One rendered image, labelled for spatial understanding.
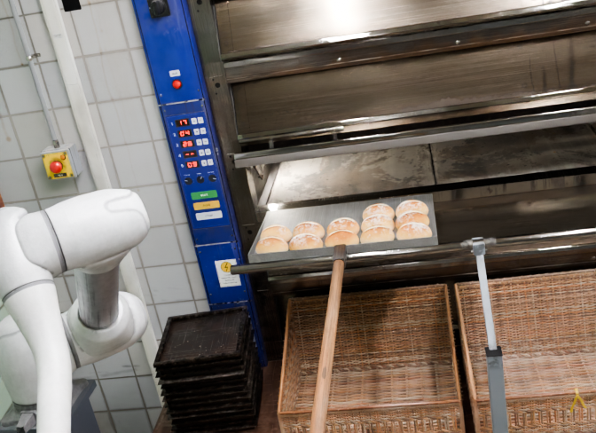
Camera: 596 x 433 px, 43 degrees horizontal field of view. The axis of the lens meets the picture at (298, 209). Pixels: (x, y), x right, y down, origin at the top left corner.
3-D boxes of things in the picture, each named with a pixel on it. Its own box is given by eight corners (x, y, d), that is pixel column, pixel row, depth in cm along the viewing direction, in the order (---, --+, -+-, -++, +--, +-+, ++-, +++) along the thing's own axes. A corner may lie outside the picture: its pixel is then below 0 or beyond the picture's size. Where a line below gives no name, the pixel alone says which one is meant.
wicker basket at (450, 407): (299, 361, 279) (286, 296, 268) (456, 349, 269) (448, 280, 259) (283, 454, 235) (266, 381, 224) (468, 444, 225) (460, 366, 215)
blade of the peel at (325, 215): (438, 245, 215) (437, 236, 214) (249, 263, 224) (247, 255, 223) (432, 194, 247) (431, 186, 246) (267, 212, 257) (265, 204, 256)
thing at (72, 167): (56, 173, 259) (47, 145, 255) (83, 169, 258) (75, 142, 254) (47, 182, 253) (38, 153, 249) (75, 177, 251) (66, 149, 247)
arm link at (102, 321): (58, 326, 215) (131, 296, 224) (79, 377, 210) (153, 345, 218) (30, 192, 149) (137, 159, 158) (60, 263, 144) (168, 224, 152)
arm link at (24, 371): (4, 385, 209) (-22, 317, 201) (70, 358, 216) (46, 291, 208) (14, 414, 196) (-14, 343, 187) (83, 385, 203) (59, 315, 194)
